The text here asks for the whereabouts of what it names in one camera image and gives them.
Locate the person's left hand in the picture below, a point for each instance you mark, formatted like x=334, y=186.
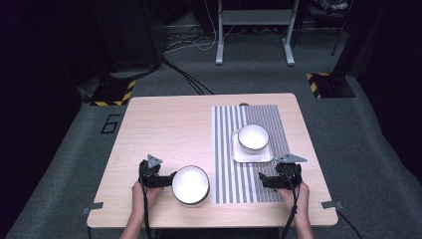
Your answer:
x=139, y=199

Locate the white metal desk frame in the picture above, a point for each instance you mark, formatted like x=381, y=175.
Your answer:
x=255, y=16

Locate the grey striped placemat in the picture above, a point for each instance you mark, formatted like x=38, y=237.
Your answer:
x=225, y=159

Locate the person's right hand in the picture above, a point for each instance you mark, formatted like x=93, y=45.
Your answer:
x=300, y=199

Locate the white square plate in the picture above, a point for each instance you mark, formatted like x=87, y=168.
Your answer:
x=252, y=156

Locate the white bowl with dark rim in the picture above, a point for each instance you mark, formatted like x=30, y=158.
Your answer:
x=190, y=184
x=253, y=137

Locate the grey tape tab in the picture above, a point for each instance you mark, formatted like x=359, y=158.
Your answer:
x=93, y=206
x=331, y=204

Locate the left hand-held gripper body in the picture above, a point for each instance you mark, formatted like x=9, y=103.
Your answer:
x=151, y=172

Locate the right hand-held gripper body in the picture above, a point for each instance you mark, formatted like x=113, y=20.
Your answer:
x=289, y=173

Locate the black stand base striped tape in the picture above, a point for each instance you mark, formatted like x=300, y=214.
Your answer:
x=331, y=86
x=111, y=93

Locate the dark cabinet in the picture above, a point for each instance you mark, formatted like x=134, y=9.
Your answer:
x=132, y=33

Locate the thin black stand leg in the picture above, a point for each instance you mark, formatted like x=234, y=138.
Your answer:
x=338, y=40

